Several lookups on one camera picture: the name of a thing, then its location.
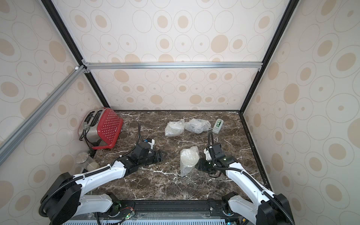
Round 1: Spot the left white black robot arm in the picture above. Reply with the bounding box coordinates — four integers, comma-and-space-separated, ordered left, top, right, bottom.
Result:
38, 149, 166, 225

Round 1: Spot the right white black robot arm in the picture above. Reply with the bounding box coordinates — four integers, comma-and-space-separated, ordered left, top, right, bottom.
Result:
195, 156, 295, 225

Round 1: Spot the white green small device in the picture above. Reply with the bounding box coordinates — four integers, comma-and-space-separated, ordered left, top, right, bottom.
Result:
212, 119, 224, 134

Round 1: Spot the red silver toaster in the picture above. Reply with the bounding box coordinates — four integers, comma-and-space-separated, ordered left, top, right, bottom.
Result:
78, 108, 123, 150

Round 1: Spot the upper glass jar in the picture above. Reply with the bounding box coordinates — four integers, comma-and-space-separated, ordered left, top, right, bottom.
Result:
75, 152, 100, 172

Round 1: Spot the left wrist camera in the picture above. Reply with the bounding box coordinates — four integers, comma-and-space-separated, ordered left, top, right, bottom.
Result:
131, 138, 155, 159

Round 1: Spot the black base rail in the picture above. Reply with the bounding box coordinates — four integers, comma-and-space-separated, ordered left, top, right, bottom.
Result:
49, 199, 293, 225

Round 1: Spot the horizontal aluminium frame bar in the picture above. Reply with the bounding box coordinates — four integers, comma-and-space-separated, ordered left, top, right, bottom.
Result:
85, 61, 263, 69

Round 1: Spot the diagonal aluminium frame bar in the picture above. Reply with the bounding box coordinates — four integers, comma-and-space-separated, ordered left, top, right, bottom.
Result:
1, 65, 85, 164

